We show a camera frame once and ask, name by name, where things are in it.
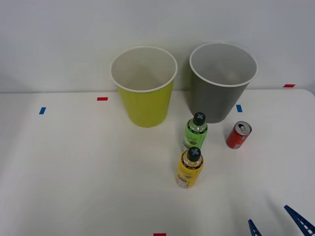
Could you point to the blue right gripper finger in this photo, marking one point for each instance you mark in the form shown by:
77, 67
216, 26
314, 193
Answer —
253, 229
304, 225

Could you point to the yellow label plastic bottle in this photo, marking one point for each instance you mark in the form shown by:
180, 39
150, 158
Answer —
188, 172

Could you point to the red drink can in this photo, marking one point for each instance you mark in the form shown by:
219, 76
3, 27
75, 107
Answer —
237, 140

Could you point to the green label plastic bottle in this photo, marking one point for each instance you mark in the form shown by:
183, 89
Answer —
195, 135

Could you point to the grey plastic waste bin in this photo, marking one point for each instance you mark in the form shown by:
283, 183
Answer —
216, 100

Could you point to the yellow-green plastic waste bin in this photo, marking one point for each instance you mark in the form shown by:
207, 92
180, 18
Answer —
145, 108

